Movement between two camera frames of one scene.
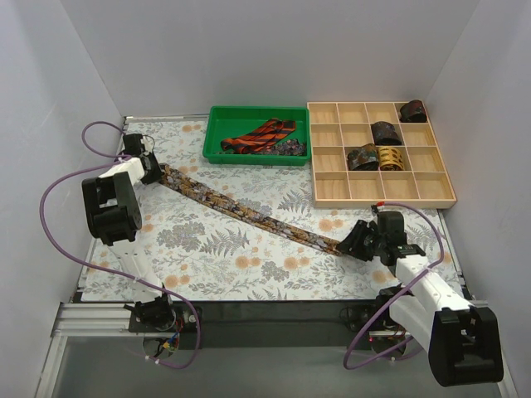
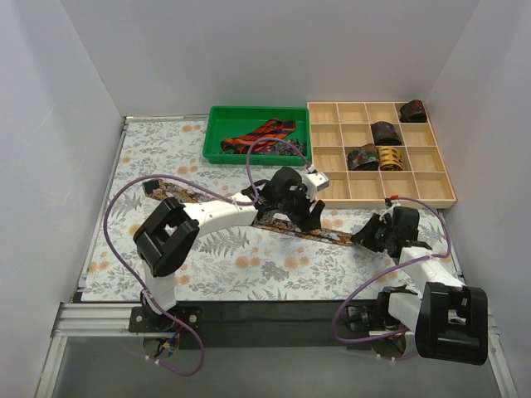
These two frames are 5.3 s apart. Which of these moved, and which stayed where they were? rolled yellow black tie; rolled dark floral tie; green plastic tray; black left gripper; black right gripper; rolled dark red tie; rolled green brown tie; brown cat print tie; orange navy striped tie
Moved: brown cat print tie; black right gripper; black left gripper
Stayed: rolled green brown tie; rolled yellow black tie; rolled dark red tie; green plastic tray; rolled dark floral tie; orange navy striped tie
